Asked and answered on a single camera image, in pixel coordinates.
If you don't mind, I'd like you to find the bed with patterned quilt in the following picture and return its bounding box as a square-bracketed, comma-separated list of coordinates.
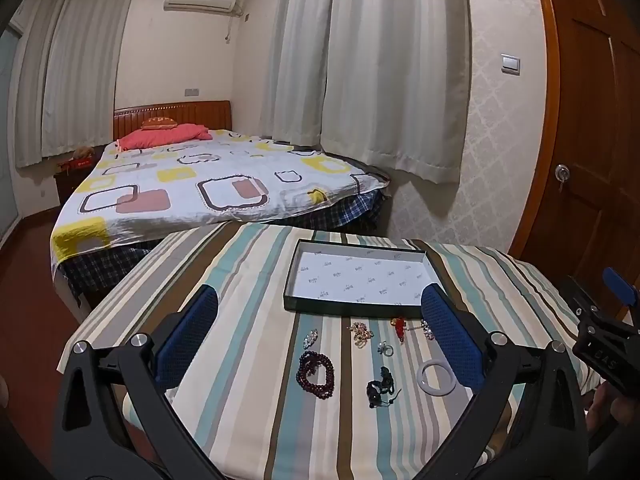
[50, 129, 391, 281]

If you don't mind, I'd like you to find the red pendant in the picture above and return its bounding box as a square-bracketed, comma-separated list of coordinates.
[390, 316, 421, 343]

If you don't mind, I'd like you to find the dark wooden nightstand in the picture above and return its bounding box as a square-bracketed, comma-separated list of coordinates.
[54, 157, 101, 207]

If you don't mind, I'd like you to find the dark red bead bracelet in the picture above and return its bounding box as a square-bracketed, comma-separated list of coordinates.
[297, 351, 335, 401]

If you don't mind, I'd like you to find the person's right hand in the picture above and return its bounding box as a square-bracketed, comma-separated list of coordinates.
[586, 385, 640, 443]

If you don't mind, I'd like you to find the dark green cardboard tray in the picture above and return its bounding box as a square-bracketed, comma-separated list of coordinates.
[283, 239, 440, 320]

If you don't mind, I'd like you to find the white jade bangle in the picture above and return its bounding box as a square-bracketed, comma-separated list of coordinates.
[416, 360, 457, 396]

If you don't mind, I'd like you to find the long white curtain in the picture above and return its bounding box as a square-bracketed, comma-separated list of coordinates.
[15, 0, 151, 168]

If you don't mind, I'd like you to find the brown wooden door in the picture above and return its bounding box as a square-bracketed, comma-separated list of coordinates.
[510, 0, 640, 321]

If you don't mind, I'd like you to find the wooden bed headboard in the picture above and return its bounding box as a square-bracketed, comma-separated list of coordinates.
[112, 101, 235, 141]

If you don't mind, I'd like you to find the black bead bracelet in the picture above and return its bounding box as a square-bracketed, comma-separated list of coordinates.
[366, 366, 402, 409]

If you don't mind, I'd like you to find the narrow white curtain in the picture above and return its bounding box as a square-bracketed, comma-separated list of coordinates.
[260, 0, 341, 148]

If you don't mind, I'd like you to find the air conditioner cable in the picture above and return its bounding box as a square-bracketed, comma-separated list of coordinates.
[225, 7, 248, 43]

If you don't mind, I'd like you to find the striped tablecloth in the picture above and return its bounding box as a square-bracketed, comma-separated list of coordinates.
[59, 221, 608, 480]

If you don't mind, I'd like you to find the wide white curtain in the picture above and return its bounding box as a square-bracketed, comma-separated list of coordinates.
[320, 0, 471, 184]

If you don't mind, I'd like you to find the gold chain bracelet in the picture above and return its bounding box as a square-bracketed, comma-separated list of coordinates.
[348, 321, 375, 348]

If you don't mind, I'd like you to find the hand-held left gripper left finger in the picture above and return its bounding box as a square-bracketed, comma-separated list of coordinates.
[52, 285, 226, 480]

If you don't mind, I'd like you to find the pink pillow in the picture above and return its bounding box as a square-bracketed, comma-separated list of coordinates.
[117, 123, 211, 151]

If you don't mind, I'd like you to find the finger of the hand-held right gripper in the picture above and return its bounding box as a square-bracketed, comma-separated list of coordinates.
[602, 266, 640, 309]

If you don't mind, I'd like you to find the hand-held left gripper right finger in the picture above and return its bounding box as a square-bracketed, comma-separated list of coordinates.
[420, 284, 589, 480]

